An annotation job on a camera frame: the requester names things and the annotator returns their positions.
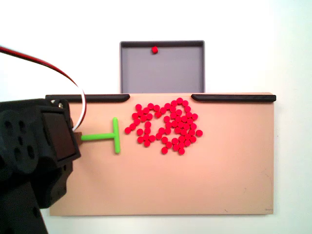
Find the beige rectangular board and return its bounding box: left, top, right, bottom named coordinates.
left=45, top=92, right=277, bottom=217

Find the grey square tray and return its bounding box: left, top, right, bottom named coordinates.
left=119, top=40, right=206, bottom=94

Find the green T-shaped pusher tool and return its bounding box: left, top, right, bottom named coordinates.
left=74, top=117, right=121, bottom=155

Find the black edge rail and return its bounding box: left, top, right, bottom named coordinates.
left=191, top=94, right=277, bottom=102
left=45, top=94, right=131, bottom=103

